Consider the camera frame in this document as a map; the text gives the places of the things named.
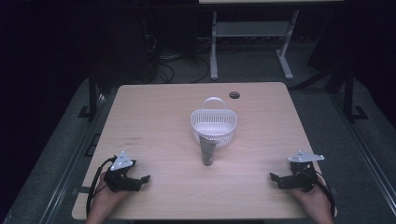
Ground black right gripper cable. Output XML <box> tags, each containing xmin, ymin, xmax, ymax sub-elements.
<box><xmin>311</xmin><ymin>170</ymin><xmax>336</xmax><ymax>218</ymax></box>

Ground white metal table frame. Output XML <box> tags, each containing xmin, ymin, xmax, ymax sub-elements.
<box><xmin>199</xmin><ymin>0</ymin><xmax>344</xmax><ymax>81</ymax></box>

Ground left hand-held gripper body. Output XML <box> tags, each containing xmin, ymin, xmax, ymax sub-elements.
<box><xmin>103</xmin><ymin>150</ymin><xmax>142</xmax><ymax>193</ymax></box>

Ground person's right hand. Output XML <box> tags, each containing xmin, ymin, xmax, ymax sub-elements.
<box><xmin>288</xmin><ymin>171</ymin><xmax>334</xmax><ymax>221</ymax></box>

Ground white plastic basket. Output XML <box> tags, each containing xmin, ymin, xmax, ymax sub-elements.
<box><xmin>190</xmin><ymin>96</ymin><xmax>238</xmax><ymax>148</ymax></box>

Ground black metal stand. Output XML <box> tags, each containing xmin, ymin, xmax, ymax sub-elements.
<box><xmin>340</xmin><ymin>66</ymin><xmax>369</xmax><ymax>123</ymax></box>
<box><xmin>78</xmin><ymin>66</ymin><xmax>104</xmax><ymax>121</ymax></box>

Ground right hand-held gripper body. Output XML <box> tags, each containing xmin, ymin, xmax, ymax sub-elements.
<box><xmin>281</xmin><ymin>149</ymin><xmax>325</xmax><ymax>193</ymax></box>

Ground black floor cables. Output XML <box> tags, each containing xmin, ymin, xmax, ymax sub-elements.
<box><xmin>143</xmin><ymin>34</ymin><xmax>216</xmax><ymax>84</ymax></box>

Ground dark grey cup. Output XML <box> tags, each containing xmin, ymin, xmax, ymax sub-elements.
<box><xmin>198</xmin><ymin>134</ymin><xmax>218</xmax><ymax>167</ymax></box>

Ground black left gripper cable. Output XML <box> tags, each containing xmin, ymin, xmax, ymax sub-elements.
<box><xmin>86</xmin><ymin>157</ymin><xmax>117</xmax><ymax>217</ymax></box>

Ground person's left hand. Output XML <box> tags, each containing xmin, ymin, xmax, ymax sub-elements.
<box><xmin>89</xmin><ymin>172</ymin><xmax>132</xmax><ymax>220</ymax></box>

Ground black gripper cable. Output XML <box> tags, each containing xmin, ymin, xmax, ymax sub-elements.
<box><xmin>86</xmin><ymin>157</ymin><xmax>117</xmax><ymax>217</ymax></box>
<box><xmin>311</xmin><ymin>170</ymin><xmax>336</xmax><ymax>218</ymax></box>

